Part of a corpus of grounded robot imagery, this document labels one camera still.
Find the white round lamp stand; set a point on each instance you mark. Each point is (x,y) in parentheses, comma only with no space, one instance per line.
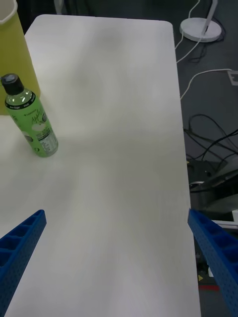
(193,29)

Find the white floor socket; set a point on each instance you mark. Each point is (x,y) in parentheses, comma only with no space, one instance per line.
(234,77)

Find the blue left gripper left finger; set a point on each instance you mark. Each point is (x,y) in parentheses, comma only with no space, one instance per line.
(17,252)

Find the green bottle with black cap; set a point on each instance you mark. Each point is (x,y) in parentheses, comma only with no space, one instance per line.
(37,123)

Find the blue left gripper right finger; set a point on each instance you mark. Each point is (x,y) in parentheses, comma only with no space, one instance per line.
(218,255)

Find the yellow-green plastic waste bin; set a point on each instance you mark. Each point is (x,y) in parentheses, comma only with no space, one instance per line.
(15,49)

